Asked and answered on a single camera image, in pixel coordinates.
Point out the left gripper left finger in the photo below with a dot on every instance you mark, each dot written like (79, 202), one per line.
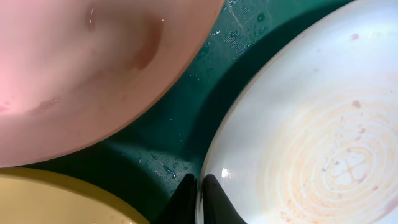
(181, 206)

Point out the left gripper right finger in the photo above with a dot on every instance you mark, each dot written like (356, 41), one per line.
(217, 208)

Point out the light blue plate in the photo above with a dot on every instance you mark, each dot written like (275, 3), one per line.
(313, 136)

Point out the yellow plate with stain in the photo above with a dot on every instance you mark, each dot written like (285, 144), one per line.
(31, 196)

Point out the white plate with stain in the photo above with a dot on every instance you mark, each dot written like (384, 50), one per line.
(74, 72)

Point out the teal plastic serving tray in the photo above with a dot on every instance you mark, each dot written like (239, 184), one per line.
(143, 163)

